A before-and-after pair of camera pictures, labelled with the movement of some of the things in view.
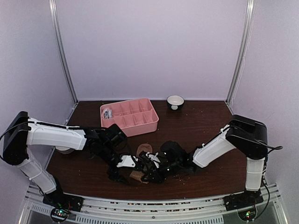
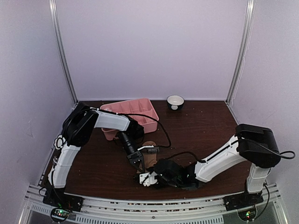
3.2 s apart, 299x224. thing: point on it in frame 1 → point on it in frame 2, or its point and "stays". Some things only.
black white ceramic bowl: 175,102 stays
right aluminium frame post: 249,11 stays
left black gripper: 113,174 → 134,160
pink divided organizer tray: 135,117 stays
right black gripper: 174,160 → 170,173
